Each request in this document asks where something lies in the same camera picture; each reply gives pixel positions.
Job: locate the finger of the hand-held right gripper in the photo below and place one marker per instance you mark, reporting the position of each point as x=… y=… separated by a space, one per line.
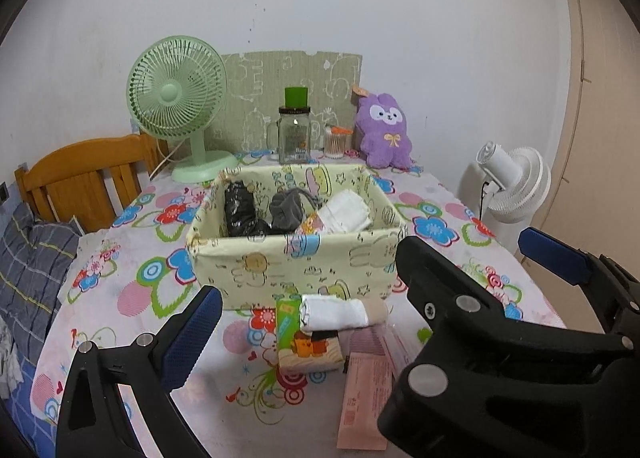
x=555 y=253
x=450 y=288

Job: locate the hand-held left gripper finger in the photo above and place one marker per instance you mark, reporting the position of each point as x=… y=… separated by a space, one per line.
x=192 y=333

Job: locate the yellow cartoon print fabric box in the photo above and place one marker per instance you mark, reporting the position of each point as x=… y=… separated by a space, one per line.
x=240 y=273

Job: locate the clear pale pink packet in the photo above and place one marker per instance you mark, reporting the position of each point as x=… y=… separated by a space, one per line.
x=385 y=343

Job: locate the white sock beige end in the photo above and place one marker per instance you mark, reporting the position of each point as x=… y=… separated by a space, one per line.
x=340 y=313

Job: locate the small colourful cartoon carton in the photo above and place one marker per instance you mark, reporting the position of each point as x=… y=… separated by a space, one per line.
x=310 y=353

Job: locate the white cloth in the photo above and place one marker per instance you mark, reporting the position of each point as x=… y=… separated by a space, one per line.
x=7 y=358
x=347 y=213

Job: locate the black plastic bag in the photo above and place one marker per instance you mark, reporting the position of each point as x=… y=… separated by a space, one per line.
x=240 y=213

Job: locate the pink box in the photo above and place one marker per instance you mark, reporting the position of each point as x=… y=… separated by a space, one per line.
x=367 y=403

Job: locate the grey sock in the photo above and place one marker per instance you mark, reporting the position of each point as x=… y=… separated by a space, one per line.
x=287 y=210

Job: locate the colourful tissue packet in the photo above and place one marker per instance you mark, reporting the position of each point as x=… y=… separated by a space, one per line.
x=307 y=225

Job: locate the white standing fan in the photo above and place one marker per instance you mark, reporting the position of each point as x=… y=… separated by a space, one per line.
x=520 y=178

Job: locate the beige door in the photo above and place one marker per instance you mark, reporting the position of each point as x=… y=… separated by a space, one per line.
x=600 y=113

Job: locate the purple plush rabbit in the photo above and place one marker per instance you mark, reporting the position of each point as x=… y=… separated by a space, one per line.
x=382 y=138

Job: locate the grey plaid pillow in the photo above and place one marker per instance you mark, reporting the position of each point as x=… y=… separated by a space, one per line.
x=30 y=263

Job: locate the cotton swab jar orange lid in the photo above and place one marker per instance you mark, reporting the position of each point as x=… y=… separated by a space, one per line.
x=334 y=146

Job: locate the white crumpled cloth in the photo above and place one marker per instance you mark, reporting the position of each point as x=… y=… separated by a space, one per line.
x=7 y=358

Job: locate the blue checked bed sheet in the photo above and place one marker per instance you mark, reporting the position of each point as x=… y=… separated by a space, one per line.
x=20 y=408

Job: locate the wooden bed headboard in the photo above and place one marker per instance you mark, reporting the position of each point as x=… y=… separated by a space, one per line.
x=75 y=173

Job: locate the glass jar with green lid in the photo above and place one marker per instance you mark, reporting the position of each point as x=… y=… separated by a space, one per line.
x=295 y=138

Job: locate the green desk fan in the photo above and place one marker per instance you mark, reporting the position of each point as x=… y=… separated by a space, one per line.
x=170 y=93

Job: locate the green patterned board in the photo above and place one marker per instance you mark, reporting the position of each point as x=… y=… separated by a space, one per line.
x=260 y=73

